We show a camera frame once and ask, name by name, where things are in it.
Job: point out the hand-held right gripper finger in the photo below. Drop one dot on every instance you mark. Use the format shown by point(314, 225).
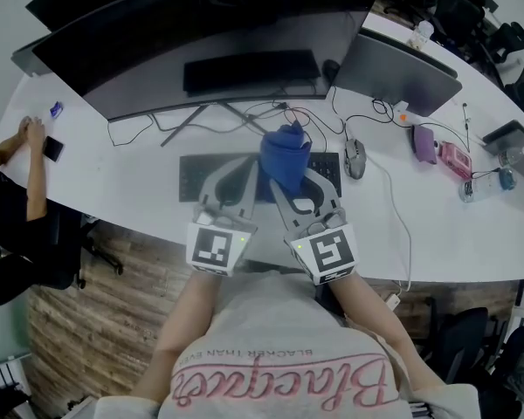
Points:
point(290, 212)
point(329, 197)

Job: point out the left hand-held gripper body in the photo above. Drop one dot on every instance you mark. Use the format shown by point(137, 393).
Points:
point(211, 245)

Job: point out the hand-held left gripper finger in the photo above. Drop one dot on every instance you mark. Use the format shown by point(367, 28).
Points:
point(209, 186)
point(248, 194)

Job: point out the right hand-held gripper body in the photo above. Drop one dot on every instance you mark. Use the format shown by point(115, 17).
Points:
point(327, 251)

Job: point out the black keyboard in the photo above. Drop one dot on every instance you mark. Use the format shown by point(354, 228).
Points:
point(190, 177)

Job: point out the blue cloth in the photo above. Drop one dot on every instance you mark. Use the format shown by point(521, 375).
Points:
point(284, 155)

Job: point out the person's right forearm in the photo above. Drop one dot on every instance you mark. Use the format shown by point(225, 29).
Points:
point(375, 317)

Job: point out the person's left forearm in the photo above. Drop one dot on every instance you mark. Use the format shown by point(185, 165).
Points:
point(188, 321)

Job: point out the grey computer mouse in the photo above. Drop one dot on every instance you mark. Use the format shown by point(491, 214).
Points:
point(355, 157)

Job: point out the white power adapter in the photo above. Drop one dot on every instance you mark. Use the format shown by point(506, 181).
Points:
point(393, 301)

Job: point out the grey shirt with pink print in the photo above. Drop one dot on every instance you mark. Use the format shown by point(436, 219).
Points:
point(279, 343)

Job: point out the purple pouch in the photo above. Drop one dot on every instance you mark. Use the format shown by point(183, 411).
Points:
point(423, 144)

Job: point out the white adapter with orange button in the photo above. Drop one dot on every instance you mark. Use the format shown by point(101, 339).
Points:
point(401, 114)

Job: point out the pink case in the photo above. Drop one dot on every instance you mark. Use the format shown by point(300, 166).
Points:
point(455, 160)

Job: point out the grey-backed monitor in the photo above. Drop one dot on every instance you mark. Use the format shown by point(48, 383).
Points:
point(397, 77)

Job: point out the large curved black monitor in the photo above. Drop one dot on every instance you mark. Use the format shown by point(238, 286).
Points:
point(201, 37)

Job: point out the clear bottle with blue cap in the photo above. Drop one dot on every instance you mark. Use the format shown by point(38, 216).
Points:
point(484, 188)

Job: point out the black smartphone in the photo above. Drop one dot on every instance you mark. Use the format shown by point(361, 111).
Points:
point(53, 149)

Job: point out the small blue object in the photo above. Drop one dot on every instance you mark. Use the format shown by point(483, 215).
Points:
point(56, 109)

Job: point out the clear jar with white lid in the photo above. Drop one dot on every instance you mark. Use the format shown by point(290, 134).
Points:
point(420, 35)

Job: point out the clear plastic water bottle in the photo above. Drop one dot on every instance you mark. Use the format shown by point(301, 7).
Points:
point(512, 156)

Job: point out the grey laptop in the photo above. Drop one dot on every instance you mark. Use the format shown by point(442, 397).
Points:
point(517, 140)

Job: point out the white radiator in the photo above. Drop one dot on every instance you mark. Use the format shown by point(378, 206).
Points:
point(0, 382)

